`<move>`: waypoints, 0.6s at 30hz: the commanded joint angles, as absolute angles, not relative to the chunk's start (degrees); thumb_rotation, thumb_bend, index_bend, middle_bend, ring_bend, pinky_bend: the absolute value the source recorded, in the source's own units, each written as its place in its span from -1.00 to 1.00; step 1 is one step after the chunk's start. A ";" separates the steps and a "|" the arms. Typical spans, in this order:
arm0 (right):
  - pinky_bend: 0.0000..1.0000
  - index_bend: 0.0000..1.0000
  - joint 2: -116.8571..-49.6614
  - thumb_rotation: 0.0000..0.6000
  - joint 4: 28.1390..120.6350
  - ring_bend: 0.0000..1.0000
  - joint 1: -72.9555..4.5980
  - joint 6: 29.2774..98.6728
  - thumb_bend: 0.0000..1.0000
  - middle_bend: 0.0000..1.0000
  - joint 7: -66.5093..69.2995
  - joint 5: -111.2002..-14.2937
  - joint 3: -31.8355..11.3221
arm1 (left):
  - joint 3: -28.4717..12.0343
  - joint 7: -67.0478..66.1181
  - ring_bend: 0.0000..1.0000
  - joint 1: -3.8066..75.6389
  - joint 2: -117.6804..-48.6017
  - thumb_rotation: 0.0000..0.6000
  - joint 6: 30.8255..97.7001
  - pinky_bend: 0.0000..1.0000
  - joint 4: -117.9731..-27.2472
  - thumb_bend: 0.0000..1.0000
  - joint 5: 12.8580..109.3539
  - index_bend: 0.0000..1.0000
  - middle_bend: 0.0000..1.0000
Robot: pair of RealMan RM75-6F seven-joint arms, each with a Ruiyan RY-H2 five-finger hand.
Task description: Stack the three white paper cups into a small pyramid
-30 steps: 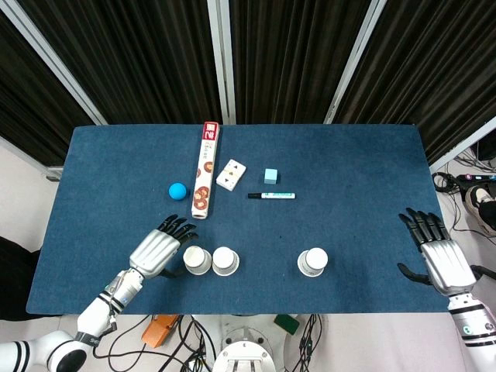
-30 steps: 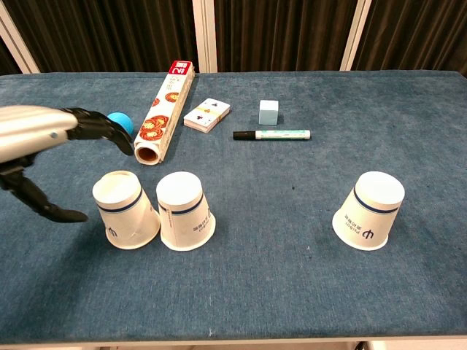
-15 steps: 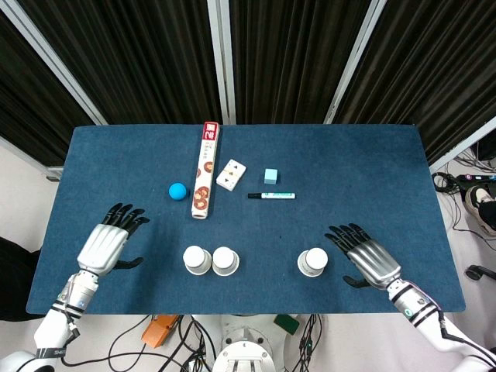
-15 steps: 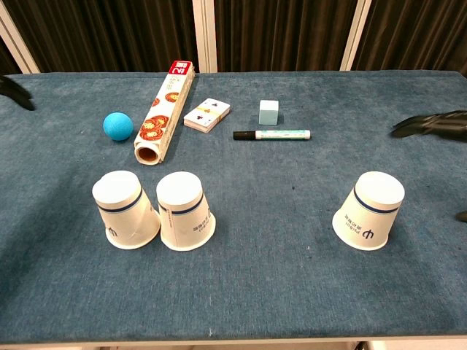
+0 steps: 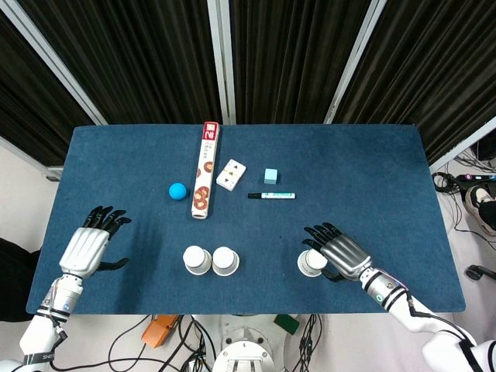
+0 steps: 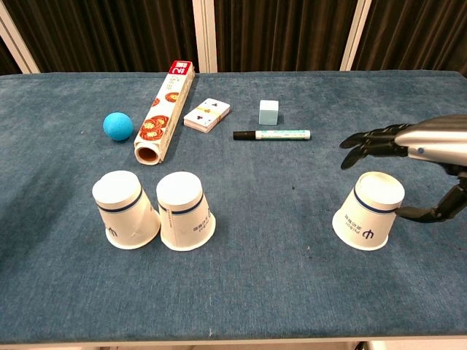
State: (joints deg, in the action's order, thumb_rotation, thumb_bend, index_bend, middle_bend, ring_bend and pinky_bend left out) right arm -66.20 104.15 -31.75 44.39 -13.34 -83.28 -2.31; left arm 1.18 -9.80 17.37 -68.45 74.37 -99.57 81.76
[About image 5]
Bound white paper cup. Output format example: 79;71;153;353
182;246;213;276
297;249;329;277
211;246;239;277

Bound blue ball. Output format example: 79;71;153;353
168;182;188;201

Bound green block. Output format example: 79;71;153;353
274;314;301;335

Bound white black sneaker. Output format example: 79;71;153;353
463;184;496;235

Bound green white marker pen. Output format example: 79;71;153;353
247;191;298;200

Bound grey metal frame post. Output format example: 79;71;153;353
323;0;389;125
206;0;237;126
0;0;109;126

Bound black floor cables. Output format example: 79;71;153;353
107;313;218;372

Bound blue table cloth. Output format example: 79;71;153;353
25;123;467;315

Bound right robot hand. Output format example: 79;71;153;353
301;222;374;282

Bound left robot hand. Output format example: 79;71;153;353
58;205;133;279

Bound black corrugated curtain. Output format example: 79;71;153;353
0;0;496;167

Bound orange foot pedal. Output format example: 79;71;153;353
140;314;182;349

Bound black power strip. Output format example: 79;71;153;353
455;173;496;186

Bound playing card deck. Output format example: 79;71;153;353
215;159;248;191

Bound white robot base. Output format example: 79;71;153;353
211;313;288;372

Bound long printed paper box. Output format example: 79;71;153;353
191;122;222;220

